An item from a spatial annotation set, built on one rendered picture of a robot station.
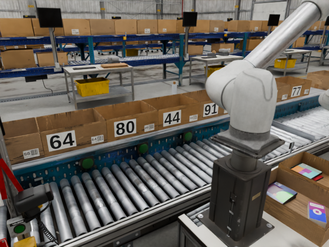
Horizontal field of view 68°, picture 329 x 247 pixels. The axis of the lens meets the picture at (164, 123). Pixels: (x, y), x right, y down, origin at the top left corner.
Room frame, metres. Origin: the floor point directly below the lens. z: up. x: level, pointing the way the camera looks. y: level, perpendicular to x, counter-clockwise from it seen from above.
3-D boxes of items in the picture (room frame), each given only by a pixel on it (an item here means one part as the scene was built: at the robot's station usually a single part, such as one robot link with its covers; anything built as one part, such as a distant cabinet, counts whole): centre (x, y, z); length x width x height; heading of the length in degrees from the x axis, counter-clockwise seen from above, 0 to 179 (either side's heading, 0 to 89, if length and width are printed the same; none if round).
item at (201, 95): (2.10, -0.38, 0.96); 0.39 x 0.29 x 0.17; 121
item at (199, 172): (1.45, -0.17, 0.72); 0.52 x 0.05 x 0.05; 31
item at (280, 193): (1.08, -0.61, 0.78); 0.19 x 0.14 x 0.02; 126
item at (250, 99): (0.90, -0.34, 1.37); 0.18 x 0.16 x 0.22; 17
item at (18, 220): (0.68, 0.53, 0.95); 0.07 x 0.03 x 0.07; 121
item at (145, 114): (1.70, 0.29, 0.96); 0.39 x 0.29 x 0.17; 121
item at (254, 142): (0.91, -0.35, 1.23); 0.22 x 0.18 x 0.06; 131
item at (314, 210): (0.93, -0.74, 0.77); 0.13 x 0.07 x 0.04; 152
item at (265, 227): (0.90, -0.33, 0.91); 0.26 x 0.26 x 0.33; 34
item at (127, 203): (1.18, 0.28, 0.72); 0.52 x 0.05 x 0.05; 31
